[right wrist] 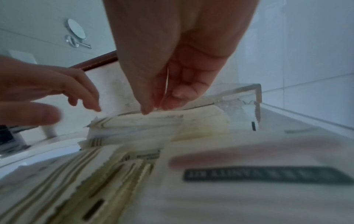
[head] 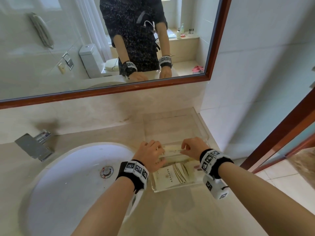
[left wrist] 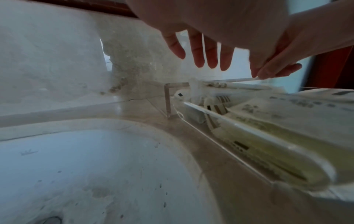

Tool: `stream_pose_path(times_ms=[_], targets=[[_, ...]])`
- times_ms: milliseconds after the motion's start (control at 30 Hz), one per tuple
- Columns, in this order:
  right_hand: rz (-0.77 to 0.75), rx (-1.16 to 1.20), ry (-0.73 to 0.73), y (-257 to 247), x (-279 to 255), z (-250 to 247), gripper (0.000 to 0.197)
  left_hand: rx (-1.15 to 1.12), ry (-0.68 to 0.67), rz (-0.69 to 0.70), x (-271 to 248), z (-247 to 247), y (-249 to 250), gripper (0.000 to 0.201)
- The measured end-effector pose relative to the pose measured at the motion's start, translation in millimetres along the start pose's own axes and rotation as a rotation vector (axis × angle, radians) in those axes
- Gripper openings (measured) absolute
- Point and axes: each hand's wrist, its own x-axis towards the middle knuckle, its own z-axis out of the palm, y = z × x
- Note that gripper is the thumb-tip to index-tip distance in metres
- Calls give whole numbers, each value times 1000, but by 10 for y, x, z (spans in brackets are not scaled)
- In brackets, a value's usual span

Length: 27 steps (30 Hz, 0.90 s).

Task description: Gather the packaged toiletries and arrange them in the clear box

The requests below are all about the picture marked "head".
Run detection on person's left hand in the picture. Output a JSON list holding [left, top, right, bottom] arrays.
[[133, 140, 166, 173]]

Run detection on person's right hand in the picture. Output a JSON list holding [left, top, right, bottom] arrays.
[[181, 137, 210, 162]]

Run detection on transparent tray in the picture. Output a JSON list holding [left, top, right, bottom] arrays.
[[142, 107, 210, 193]]

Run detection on person's right forearm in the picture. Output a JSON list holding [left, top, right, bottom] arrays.
[[218, 162, 315, 236]]

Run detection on person's left forearm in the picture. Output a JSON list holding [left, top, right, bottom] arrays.
[[71, 180, 136, 236]]

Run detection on white sink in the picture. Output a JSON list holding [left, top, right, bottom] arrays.
[[26, 142, 146, 236]]

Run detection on beige marble countertop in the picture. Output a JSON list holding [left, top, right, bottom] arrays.
[[0, 107, 269, 236]]

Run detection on black marker-tagged wristband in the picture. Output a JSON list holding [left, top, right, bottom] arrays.
[[199, 148, 235, 180], [115, 159, 150, 194]]

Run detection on wooden door with teal glass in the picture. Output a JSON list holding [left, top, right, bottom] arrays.
[[240, 88, 315, 175]]

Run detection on chrome faucet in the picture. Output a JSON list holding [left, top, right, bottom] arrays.
[[14, 129, 55, 162]]

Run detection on wooden framed mirror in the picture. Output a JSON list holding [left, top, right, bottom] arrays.
[[0, 0, 233, 110]]

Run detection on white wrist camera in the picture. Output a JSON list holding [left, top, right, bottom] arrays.
[[202, 174, 230, 200], [130, 189, 145, 210]]

